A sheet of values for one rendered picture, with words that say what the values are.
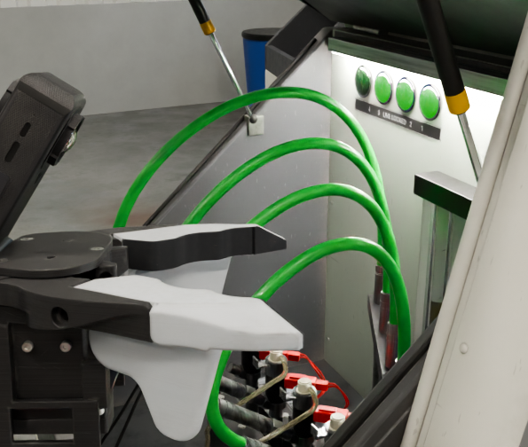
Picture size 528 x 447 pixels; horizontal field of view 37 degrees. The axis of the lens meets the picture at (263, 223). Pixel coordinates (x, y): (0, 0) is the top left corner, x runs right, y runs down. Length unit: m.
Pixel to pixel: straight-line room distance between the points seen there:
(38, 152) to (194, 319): 0.11
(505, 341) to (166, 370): 0.41
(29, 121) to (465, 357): 0.47
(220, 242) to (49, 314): 0.13
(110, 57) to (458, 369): 7.12
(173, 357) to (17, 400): 0.08
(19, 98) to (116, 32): 7.36
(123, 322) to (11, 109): 0.10
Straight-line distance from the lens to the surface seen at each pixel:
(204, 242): 0.41
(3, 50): 7.49
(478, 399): 0.70
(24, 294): 0.33
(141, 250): 0.40
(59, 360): 0.36
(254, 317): 0.29
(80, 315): 0.31
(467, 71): 1.02
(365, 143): 1.06
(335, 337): 1.50
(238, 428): 1.10
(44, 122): 0.35
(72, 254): 0.36
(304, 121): 1.37
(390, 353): 0.99
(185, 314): 0.29
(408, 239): 1.22
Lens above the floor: 1.60
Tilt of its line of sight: 20 degrees down
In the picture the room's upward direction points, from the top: straight up
